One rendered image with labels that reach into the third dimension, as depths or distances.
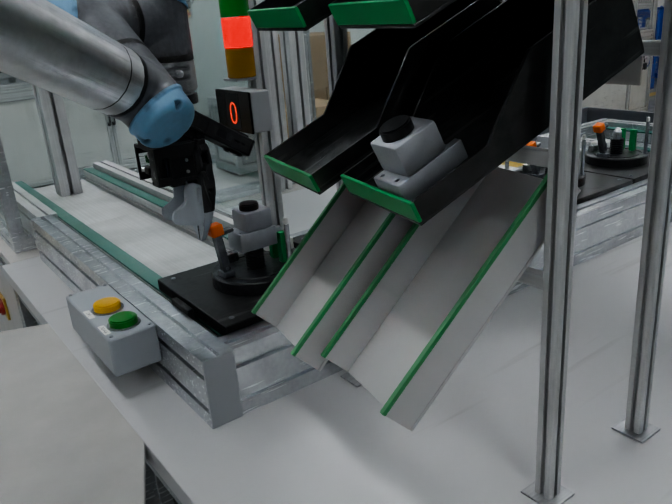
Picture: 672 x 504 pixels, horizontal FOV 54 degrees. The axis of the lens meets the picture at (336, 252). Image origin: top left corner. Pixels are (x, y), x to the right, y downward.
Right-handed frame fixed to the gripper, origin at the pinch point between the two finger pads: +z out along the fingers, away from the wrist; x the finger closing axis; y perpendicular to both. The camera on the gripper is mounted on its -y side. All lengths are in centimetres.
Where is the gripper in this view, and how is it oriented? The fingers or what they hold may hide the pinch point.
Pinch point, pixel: (205, 230)
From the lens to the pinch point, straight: 100.1
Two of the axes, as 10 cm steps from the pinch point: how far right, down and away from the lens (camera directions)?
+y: -8.0, 2.6, -5.4
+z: 0.7, 9.3, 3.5
